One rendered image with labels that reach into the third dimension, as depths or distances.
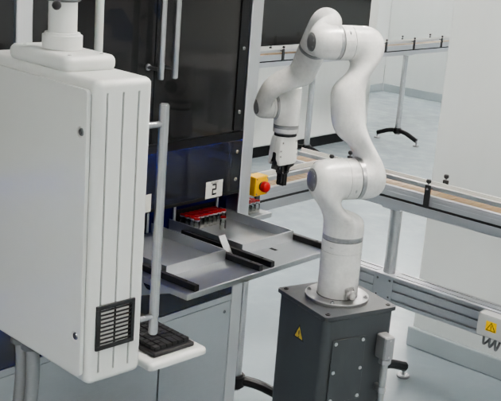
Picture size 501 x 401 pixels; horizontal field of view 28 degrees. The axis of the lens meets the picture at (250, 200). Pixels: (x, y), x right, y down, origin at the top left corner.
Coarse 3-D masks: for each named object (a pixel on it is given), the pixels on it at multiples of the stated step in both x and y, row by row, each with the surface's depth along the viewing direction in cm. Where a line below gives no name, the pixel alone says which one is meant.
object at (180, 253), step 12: (168, 228) 332; (144, 240) 328; (168, 240) 330; (180, 240) 328; (192, 240) 324; (144, 252) 317; (168, 252) 318; (180, 252) 319; (192, 252) 320; (204, 252) 321; (216, 252) 312; (168, 264) 307; (180, 264) 301; (192, 264) 305; (204, 264) 309
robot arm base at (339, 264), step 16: (320, 256) 293; (336, 256) 288; (352, 256) 289; (320, 272) 293; (336, 272) 289; (352, 272) 290; (320, 288) 294; (336, 288) 291; (352, 288) 292; (320, 304) 290; (336, 304) 289; (352, 304) 290
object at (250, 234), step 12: (228, 216) 359; (240, 216) 355; (180, 228) 339; (192, 228) 335; (204, 228) 346; (216, 228) 347; (228, 228) 348; (240, 228) 349; (252, 228) 350; (264, 228) 348; (276, 228) 345; (288, 228) 342; (228, 240) 325; (240, 240) 336; (252, 240) 337; (264, 240) 329; (276, 240) 334; (288, 240) 339
